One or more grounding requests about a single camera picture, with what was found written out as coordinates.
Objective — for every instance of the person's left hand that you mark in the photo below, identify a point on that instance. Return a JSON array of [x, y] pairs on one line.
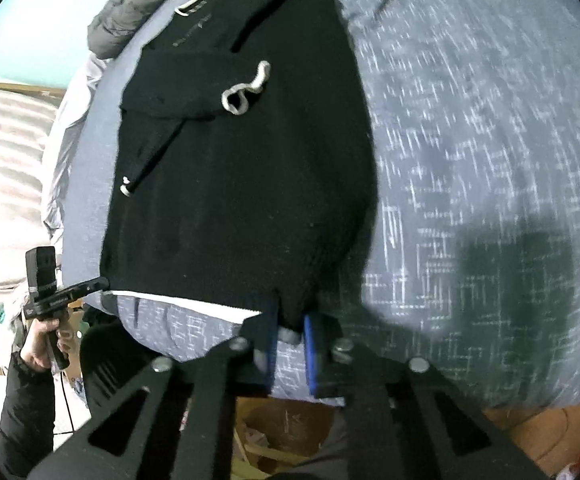
[[35, 345]]

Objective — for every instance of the pale grey quilt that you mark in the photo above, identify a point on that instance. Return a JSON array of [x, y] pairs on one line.
[[70, 135]]

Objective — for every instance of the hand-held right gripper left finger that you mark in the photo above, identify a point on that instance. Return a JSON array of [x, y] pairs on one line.
[[271, 355]]

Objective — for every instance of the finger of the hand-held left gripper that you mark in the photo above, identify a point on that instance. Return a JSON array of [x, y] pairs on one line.
[[90, 287]]

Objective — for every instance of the bed with blue patterned sheet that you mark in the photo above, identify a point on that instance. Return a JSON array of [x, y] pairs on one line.
[[470, 135]]

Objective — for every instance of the cardboard box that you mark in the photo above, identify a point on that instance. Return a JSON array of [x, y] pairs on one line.
[[290, 425]]

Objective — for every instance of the black sweater with white trim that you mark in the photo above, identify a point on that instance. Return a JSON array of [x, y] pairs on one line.
[[245, 185]]

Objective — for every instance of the person's left forearm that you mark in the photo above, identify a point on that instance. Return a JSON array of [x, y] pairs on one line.
[[20, 420]]

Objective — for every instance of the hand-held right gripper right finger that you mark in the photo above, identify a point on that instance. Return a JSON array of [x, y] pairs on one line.
[[311, 355]]

